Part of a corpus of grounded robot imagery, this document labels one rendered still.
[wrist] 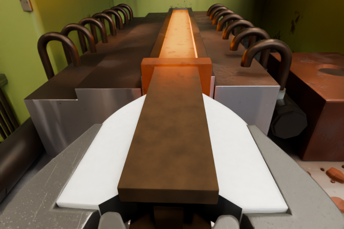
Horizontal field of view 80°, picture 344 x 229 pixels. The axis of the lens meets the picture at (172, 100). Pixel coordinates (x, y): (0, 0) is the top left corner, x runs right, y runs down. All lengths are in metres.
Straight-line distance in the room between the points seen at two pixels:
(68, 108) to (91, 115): 0.02
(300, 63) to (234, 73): 0.10
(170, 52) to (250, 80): 0.07
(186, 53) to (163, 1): 0.46
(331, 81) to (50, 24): 0.35
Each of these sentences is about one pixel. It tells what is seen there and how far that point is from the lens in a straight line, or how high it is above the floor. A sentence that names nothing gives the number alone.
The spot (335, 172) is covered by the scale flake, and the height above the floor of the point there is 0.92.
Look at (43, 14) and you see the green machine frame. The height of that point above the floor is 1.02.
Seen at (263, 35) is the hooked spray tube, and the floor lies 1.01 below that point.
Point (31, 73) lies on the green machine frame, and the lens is 0.38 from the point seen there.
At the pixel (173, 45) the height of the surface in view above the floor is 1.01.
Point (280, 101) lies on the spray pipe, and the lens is 0.20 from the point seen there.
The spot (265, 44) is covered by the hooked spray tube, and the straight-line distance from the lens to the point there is 0.18.
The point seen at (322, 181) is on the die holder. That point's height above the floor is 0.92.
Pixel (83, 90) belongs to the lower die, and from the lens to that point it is 0.17.
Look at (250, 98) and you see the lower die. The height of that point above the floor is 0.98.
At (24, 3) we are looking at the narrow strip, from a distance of 0.34.
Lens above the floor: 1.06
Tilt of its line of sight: 30 degrees down
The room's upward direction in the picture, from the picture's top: 1 degrees counter-clockwise
